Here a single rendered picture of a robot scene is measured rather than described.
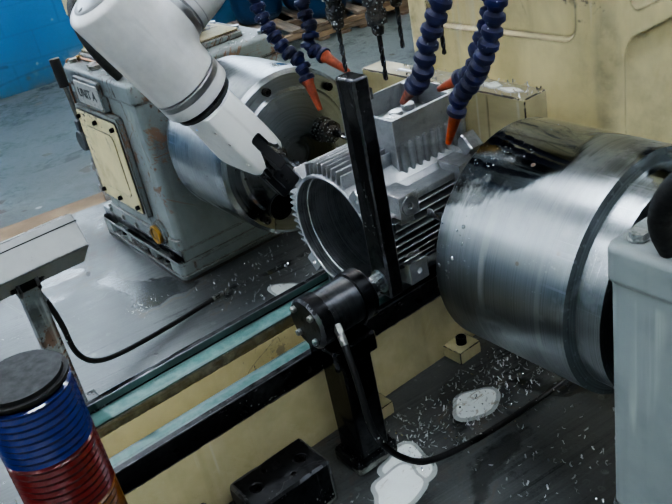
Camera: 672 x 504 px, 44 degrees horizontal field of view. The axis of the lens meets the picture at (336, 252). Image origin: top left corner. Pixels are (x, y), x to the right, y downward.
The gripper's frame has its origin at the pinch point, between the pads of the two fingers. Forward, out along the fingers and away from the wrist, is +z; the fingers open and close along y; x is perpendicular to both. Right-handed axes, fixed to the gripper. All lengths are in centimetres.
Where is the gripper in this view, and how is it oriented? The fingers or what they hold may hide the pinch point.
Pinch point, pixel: (280, 177)
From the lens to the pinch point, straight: 104.5
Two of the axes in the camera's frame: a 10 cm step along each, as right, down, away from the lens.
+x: 5.8, -8.0, 1.7
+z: 5.4, 5.3, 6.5
